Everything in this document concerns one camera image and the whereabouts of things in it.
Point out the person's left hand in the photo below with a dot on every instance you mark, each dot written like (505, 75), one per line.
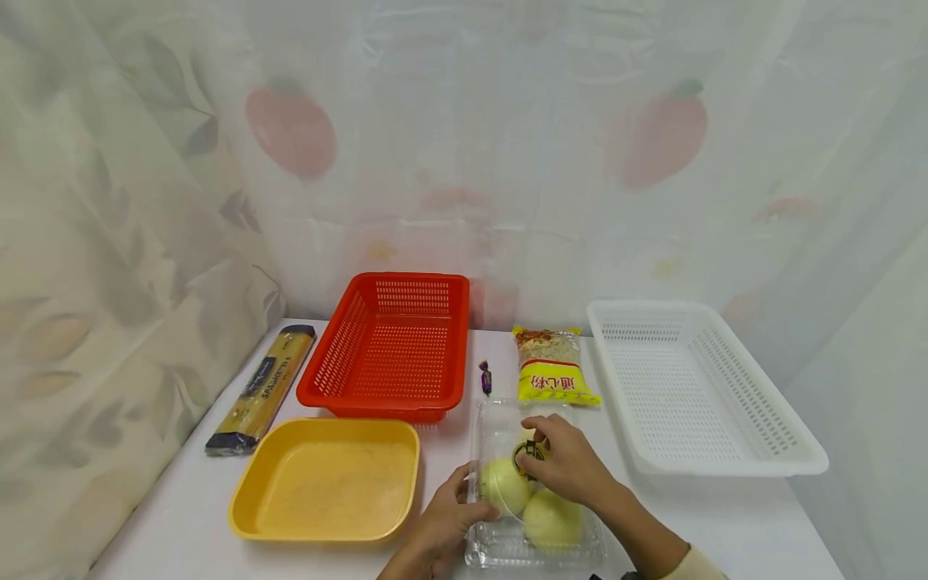
(438, 532)

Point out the person's right hand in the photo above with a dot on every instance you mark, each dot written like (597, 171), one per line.
(573, 467)

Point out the clear plastic clamshell box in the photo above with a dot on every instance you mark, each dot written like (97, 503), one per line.
(500, 427)

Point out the pale round bun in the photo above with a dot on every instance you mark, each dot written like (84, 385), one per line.
(552, 519)
(504, 486)

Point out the yellow macaroni packet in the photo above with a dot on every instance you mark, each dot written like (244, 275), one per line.
(552, 370)

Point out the black wrist band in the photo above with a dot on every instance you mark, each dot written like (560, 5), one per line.
(616, 576)

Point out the yellow plastic tray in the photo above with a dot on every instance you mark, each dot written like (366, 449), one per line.
(326, 479)

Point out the purple wrapped candy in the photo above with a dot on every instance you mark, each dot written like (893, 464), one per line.
(486, 377)

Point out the white plastic basket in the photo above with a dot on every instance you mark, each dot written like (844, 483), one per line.
(689, 387)

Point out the red plastic basket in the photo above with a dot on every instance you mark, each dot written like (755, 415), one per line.
(395, 346)

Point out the spaghetti packet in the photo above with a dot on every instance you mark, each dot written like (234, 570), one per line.
(262, 387)

